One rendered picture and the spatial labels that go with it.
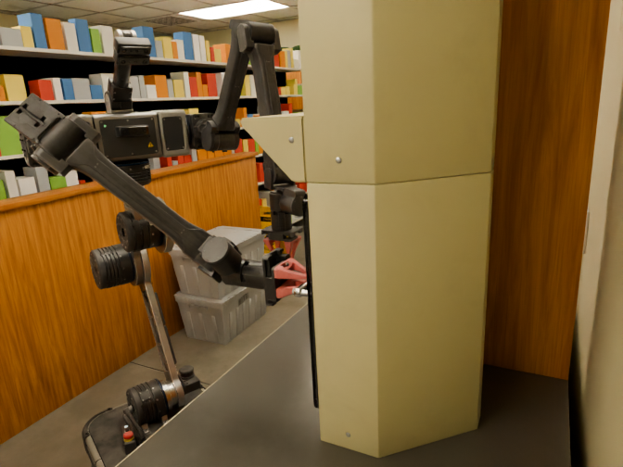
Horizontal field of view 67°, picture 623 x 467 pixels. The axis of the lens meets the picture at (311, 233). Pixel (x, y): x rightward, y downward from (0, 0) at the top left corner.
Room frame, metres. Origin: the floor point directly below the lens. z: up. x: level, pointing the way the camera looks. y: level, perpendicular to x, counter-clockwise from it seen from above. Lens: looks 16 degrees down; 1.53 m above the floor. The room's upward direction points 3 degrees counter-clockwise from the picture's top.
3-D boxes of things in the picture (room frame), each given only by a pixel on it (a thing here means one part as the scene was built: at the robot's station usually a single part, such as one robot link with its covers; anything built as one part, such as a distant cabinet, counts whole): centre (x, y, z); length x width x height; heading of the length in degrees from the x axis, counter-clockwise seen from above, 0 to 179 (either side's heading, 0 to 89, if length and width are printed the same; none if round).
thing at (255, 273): (0.88, 0.10, 1.20); 0.07 x 0.07 x 0.10; 64
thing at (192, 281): (3.10, 0.64, 0.49); 0.60 x 0.42 x 0.33; 152
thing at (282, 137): (0.88, -0.02, 1.46); 0.32 x 0.11 x 0.10; 152
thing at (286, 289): (0.85, 0.04, 1.20); 0.09 x 0.07 x 0.07; 64
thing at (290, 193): (1.24, 0.05, 1.30); 0.11 x 0.09 x 0.12; 36
